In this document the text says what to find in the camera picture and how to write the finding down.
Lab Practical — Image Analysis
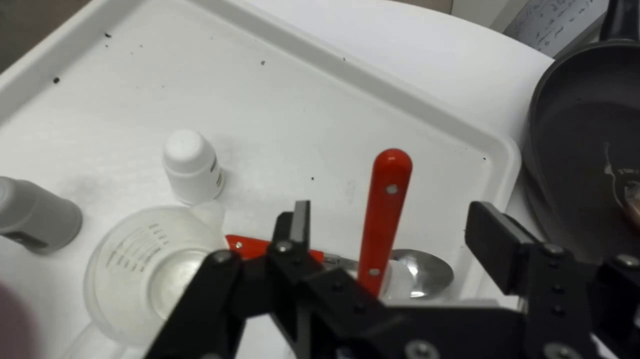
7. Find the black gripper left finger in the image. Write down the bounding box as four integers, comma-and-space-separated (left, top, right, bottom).
268, 198, 314, 260

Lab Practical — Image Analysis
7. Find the red handled spoon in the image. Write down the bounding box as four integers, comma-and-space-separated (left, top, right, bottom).
224, 234, 457, 302

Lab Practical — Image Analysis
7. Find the black frying pan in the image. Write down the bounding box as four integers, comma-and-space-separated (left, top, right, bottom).
520, 38, 640, 266

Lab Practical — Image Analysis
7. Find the printed paper sheet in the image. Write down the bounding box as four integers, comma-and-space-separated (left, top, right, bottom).
503, 0, 612, 60

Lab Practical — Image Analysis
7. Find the clear measuring cup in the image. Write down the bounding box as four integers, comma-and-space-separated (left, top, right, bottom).
83, 206, 231, 349

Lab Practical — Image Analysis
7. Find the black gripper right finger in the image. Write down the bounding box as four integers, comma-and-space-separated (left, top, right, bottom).
464, 200, 570, 296

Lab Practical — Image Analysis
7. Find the grey cylinder cup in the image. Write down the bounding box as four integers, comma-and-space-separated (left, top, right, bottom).
0, 176, 84, 254

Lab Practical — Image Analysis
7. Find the white plastic tray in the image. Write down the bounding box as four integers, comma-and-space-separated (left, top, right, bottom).
0, 0, 525, 359

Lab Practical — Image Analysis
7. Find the small white bottle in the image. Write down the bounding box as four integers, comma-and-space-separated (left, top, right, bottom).
162, 128, 228, 206

